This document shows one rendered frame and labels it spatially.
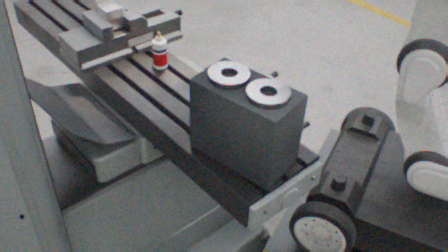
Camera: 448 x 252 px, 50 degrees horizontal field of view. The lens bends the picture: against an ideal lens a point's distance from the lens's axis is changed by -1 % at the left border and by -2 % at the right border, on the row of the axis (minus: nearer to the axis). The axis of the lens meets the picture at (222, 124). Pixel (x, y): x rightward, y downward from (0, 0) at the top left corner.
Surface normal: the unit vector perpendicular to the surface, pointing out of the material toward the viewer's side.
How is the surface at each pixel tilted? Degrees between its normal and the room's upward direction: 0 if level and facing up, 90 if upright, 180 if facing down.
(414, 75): 90
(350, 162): 0
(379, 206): 0
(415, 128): 90
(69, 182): 0
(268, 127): 90
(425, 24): 90
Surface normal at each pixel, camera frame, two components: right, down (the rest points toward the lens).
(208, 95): -0.63, 0.48
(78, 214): 0.66, 0.49
